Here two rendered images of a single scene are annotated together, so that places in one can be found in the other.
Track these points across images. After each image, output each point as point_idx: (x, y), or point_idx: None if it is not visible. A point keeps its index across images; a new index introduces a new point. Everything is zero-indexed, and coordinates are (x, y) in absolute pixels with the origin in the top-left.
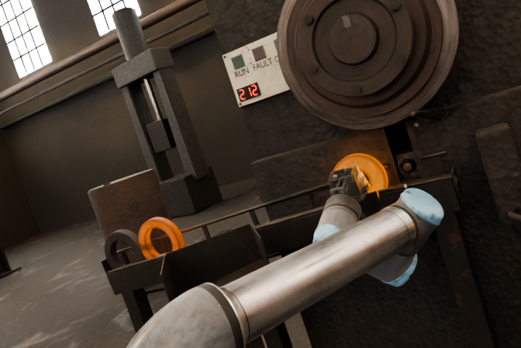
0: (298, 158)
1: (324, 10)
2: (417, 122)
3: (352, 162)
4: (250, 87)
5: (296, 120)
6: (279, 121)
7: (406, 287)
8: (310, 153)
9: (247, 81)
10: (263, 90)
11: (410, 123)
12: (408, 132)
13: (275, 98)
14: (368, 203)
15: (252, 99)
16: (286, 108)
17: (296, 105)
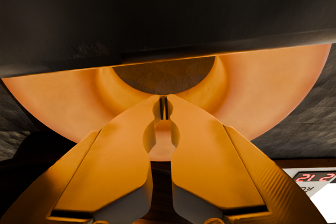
0: (333, 110)
1: None
2: (7, 126)
3: (164, 151)
4: (306, 179)
5: (271, 130)
6: (303, 134)
7: None
8: (292, 113)
9: (303, 182)
10: (290, 174)
11: (23, 126)
12: (22, 114)
13: (281, 156)
14: None
15: (318, 170)
16: (274, 145)
17: (255, 145)
